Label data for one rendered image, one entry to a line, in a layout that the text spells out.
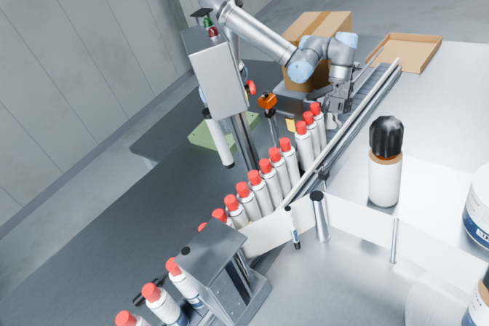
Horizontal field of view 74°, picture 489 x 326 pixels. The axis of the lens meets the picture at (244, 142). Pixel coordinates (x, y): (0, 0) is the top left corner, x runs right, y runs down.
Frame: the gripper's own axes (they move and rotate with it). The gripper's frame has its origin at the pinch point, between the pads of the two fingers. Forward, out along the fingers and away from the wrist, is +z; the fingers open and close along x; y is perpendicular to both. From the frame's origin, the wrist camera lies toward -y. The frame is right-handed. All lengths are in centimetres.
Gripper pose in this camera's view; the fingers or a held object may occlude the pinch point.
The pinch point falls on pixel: (324, 131)
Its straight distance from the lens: 126.4
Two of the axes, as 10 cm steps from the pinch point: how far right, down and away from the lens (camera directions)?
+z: -1.0, 9.5, 3.1
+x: 6.6, -1.7, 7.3
